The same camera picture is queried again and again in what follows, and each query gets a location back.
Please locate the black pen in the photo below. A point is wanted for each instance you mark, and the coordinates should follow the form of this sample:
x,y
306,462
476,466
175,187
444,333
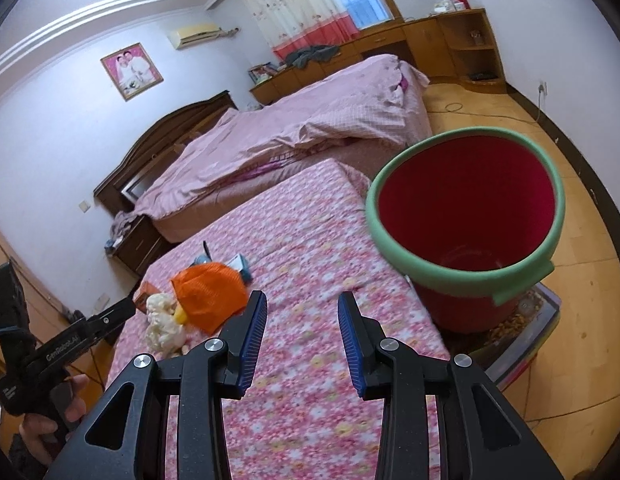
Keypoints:
x,y
206,249

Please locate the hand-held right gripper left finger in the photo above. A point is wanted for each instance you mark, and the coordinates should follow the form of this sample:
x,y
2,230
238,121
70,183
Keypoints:
x,y
255,340

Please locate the dark grey clothes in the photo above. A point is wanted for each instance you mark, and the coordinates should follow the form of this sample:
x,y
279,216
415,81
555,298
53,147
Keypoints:
x,y
310,55

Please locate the person's left forearm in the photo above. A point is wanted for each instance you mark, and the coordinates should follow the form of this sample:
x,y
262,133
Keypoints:
x,y
20,465

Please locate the pale clothes heap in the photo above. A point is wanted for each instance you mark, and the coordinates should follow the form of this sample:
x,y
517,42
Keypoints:
x,y
121,225

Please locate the person's left hand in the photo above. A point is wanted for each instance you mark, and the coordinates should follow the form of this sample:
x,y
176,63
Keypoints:
x,y
37,440

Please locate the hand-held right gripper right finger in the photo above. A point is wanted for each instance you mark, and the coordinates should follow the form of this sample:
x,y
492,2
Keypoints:
x,y
349,340

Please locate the pink floral mattress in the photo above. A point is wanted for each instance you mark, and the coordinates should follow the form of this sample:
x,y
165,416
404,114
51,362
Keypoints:
x,y
300,240

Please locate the small teal wrapper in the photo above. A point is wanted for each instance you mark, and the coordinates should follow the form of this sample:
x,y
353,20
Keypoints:
x,y
200,260

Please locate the white and teal packet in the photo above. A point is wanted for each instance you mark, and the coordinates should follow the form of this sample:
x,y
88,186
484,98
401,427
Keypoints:
x,y
238,266

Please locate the red bucket with green rim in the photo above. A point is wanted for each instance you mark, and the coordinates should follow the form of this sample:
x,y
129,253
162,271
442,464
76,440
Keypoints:
x,y
464,200

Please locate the small orange box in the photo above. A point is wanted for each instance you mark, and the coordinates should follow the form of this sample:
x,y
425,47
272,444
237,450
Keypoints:
x,y
146,295

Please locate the black item on shelf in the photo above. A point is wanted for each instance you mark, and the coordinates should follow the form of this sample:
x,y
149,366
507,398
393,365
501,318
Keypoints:
x,y
482,76

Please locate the bed with pink quilt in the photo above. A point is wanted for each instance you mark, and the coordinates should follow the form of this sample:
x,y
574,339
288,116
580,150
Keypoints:
x,y
290,125

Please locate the long wooden desk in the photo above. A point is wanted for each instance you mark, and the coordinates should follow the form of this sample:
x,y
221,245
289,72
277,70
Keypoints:
x,y
379,40

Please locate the wall air conditioner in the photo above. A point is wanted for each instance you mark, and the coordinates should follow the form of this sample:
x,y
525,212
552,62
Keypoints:
x,y
192,34

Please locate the dark wooden headboard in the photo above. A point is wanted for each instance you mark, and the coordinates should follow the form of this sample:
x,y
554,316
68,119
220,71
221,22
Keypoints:
x,y
155,135

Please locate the yellow wrapper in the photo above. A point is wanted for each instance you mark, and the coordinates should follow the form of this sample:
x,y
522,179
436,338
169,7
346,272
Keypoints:
x,y
180,316

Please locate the dark wooden nightstand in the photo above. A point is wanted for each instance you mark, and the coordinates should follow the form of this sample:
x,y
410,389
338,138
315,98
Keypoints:
x,y
142,245

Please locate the wall power outlet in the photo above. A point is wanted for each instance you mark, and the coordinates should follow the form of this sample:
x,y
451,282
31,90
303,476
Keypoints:
x,y
542,87

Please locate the cream and red curtain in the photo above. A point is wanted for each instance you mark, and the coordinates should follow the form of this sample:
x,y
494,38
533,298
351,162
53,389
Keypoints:
x,y
295,10

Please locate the wooden corner shelf cabinet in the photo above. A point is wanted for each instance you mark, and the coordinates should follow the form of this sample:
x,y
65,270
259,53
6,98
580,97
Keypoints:
x,y
429,40

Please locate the white tissue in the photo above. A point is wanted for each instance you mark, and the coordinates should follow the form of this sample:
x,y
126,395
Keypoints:
x,y
160,330

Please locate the red box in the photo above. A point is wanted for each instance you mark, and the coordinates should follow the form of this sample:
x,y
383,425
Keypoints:
x,y
461,2

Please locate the row of books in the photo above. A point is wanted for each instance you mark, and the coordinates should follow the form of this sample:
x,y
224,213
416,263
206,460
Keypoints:
x,y
265,72

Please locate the orange plastic bag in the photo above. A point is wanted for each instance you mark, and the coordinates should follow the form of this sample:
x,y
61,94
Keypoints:
x,y
210,290

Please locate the magenta cloth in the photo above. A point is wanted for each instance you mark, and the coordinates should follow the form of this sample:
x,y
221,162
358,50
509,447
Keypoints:
x,y
403,82

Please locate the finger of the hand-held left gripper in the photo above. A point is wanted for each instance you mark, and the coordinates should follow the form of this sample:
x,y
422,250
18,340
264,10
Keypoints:
x,y
115,312

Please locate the small glass shelf item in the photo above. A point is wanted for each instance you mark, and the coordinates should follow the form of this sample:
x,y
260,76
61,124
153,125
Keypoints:
x,y
476,37

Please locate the framed wall photo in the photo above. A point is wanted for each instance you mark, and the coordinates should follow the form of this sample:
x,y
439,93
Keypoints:
x,y
132,71

